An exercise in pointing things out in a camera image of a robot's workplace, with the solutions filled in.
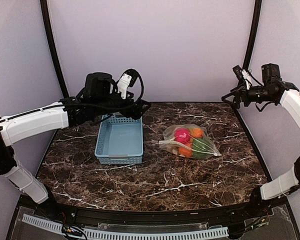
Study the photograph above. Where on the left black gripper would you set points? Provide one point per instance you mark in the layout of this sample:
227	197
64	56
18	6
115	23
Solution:
138	112

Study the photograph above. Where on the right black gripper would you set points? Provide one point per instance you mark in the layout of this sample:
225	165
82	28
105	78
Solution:
242	93

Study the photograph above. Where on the red toy apple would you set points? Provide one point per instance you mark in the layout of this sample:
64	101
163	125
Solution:
182	135

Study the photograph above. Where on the blue perforated plastic basket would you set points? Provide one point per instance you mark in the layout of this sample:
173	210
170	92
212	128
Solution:
120	141

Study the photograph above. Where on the green toy mango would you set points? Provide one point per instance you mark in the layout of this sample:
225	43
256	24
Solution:
196	133

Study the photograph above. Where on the clear dotted zip bag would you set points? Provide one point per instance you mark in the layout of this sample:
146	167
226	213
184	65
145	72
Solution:
170	145

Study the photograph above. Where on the green toy bell pepper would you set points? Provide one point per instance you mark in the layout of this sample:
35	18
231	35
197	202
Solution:
201	148

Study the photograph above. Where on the orange toy orange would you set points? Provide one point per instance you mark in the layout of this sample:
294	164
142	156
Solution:
186	151

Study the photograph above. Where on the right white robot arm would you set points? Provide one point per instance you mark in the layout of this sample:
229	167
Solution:
271	90

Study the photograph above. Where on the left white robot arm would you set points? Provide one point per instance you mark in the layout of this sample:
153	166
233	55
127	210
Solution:
101	96

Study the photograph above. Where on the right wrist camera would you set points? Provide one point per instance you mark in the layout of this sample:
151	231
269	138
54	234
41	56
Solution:
244	77

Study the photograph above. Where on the right black frame post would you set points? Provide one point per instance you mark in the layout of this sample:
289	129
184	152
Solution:
252	34

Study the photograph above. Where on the black frame post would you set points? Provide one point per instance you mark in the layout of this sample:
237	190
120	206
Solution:
52	47
252	34

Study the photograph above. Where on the black front rail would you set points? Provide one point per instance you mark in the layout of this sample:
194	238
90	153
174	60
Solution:
233	215

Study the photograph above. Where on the grey slotted cable duct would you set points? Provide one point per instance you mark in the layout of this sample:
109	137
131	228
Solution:
107	231

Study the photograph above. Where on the left black frame post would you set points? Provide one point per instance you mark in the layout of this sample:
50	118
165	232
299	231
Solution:
52	47

